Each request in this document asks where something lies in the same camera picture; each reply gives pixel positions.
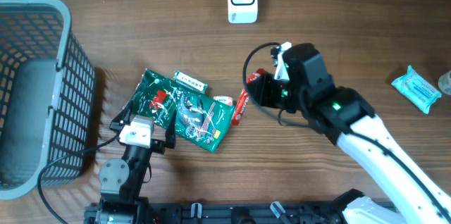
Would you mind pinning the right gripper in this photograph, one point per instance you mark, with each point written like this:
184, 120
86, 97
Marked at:
261, 96

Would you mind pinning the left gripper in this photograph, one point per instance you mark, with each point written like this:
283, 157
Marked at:
158, 146

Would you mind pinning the green 3M gloves packet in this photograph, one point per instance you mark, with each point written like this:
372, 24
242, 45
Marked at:
200, 119

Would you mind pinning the green white gum pack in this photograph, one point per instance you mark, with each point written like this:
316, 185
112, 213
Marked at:
190, 82

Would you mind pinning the red Nescafe stick sachet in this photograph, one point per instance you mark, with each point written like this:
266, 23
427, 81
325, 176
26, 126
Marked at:
244, 98

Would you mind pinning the orange white small carton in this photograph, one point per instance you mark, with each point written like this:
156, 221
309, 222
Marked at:
224, 100

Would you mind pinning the teal wet wipes packet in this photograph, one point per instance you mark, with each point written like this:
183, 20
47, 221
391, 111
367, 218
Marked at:
416, 89

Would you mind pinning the green lid seasoning jar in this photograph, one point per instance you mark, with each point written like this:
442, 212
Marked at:
444, 83

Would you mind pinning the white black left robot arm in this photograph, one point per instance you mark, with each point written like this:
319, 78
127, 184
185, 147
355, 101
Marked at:
122, 178

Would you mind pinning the grey black plastic basket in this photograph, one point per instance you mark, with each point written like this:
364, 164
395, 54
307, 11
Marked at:
47, 92

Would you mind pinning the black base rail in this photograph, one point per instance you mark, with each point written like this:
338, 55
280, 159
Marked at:
302, 213

